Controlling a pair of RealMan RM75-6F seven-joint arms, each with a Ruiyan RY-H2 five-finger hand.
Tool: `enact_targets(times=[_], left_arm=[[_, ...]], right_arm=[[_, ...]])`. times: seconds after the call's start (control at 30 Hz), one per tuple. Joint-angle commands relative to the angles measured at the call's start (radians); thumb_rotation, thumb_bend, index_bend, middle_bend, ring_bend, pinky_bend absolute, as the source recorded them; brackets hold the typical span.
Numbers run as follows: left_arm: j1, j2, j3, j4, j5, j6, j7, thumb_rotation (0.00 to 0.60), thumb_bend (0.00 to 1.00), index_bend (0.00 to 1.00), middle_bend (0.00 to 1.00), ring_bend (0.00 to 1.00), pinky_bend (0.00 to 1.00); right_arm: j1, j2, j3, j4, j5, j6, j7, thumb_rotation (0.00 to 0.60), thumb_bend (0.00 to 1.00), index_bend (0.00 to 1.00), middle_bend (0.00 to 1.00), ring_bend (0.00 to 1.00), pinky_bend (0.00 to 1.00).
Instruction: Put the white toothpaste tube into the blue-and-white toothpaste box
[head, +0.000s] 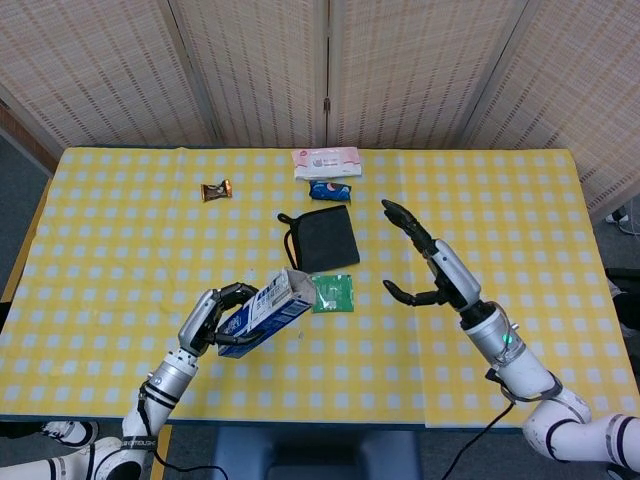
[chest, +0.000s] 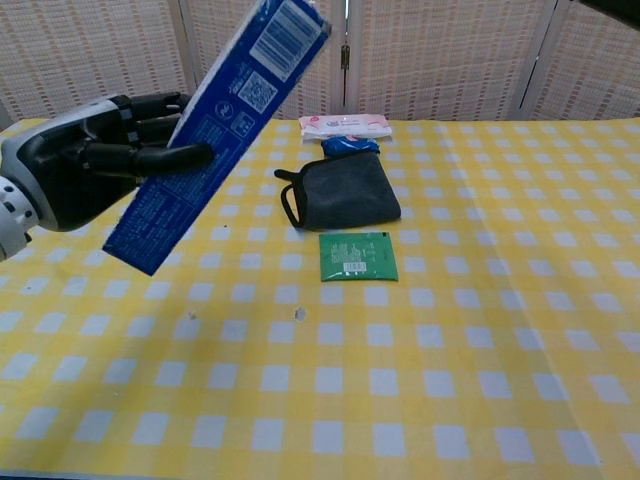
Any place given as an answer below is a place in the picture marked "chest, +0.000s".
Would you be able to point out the blue snack packet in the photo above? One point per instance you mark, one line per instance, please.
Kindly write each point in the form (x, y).
(350, 145)

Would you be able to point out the green sachet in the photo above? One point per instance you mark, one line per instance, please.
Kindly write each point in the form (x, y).
(357, 257)

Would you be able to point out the yellow white checked tablecloth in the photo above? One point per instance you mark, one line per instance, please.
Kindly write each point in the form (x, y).
(450, 350)

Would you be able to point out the woven folding screen panel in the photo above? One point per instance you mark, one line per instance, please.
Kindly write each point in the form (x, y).
(590, 75)
(440, 55)
(90, 50)
(320, 85)

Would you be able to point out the blue white toothpaste box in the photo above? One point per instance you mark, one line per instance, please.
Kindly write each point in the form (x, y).
(225, 115)

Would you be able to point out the dark grey folded cloth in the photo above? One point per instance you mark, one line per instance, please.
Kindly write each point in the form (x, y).
(345, 192)

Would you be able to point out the small white paper scrap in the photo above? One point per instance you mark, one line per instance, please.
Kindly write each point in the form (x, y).
(300, 314)

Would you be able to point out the pink white wipes pack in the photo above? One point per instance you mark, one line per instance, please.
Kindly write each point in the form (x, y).
(345, 126)

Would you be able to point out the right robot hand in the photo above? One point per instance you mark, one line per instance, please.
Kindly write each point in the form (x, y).
(620, 6)

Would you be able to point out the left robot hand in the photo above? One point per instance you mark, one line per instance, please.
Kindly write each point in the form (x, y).
(65, 170)

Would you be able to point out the metal screen hinge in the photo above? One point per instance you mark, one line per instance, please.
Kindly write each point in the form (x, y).
(344, 56)

